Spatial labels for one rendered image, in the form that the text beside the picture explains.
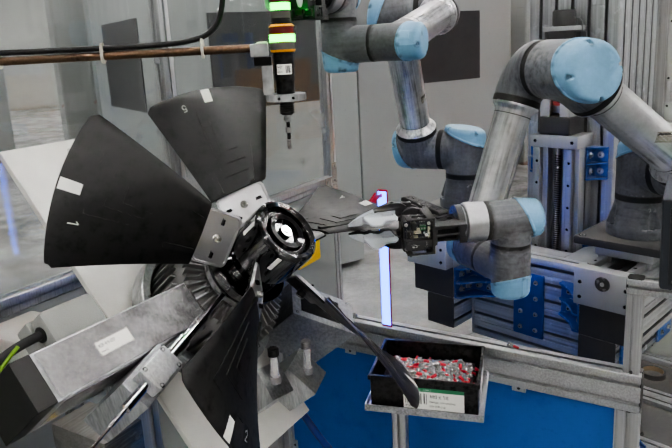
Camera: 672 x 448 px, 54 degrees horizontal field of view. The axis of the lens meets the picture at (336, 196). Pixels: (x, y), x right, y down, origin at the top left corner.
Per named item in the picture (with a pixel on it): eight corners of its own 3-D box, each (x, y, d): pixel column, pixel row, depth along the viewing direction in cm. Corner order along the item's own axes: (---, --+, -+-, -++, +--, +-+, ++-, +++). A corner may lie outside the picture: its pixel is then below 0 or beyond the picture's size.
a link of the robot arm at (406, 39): (473, 27, 169) (420, 74, 128) (432, 29, 174) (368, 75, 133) (471, -20, 165) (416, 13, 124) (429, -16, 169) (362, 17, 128)
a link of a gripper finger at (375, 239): (351, 243, 119) (401, 236, 120) (347, 231, 125) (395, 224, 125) (353, 258, 120) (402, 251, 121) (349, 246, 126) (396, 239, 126)
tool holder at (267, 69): (253, 104, 110) (248, 43, 107) (255, 100, 116) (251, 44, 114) (307, 100, 110) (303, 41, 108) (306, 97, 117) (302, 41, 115)
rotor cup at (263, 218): (193, 264, 107) (236, 220, 100) (232, 221, 120) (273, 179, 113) (258, 323, 109) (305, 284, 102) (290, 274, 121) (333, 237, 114)
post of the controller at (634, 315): (622, 372, 129) (627, 278, 124) (624, 366, 131) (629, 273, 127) (638, 376, 127) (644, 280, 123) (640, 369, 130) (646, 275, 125)
